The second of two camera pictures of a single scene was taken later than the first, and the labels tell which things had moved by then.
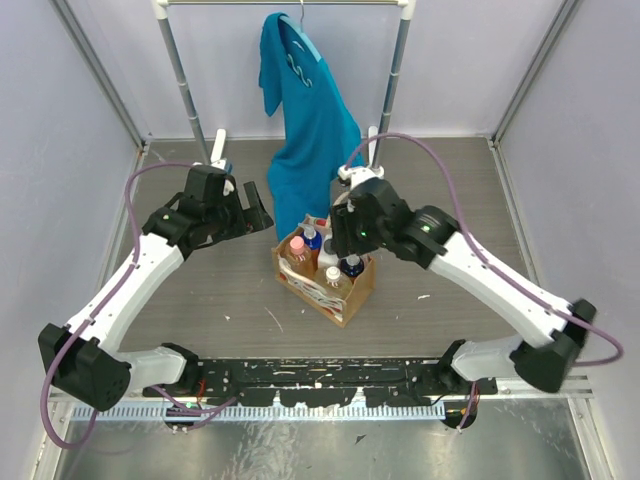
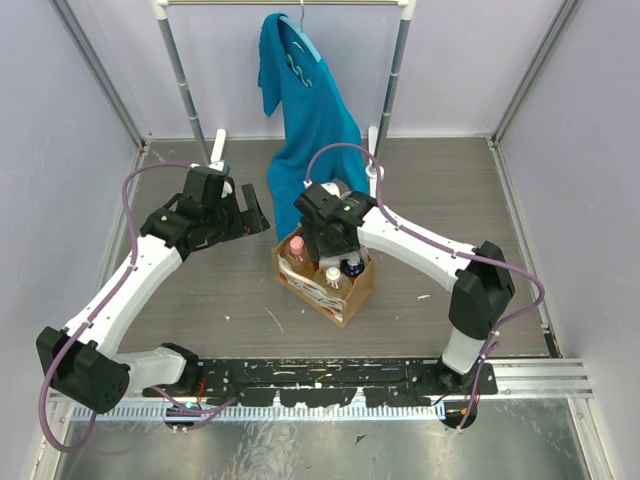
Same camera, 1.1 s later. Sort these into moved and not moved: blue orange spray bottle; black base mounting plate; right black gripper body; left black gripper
Moved: right black gripper body
Not moved: blue orange spray bottle; left black gripper; black base mounting plate
